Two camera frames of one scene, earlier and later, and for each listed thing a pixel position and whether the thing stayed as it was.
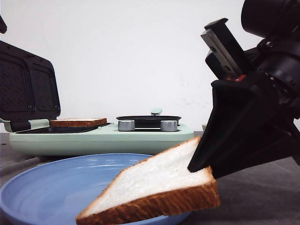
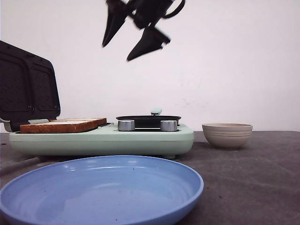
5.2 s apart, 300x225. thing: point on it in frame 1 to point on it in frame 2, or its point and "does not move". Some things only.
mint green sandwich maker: (94, 139) does not move
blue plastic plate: (56, 191) does not move
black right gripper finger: (281, 142) to (153, 40)
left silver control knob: (126, 125) does not move
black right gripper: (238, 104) to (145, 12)
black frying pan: (165, 123) does not move
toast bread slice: (161, 186) to (71, 125)
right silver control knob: (169, 125) does not move
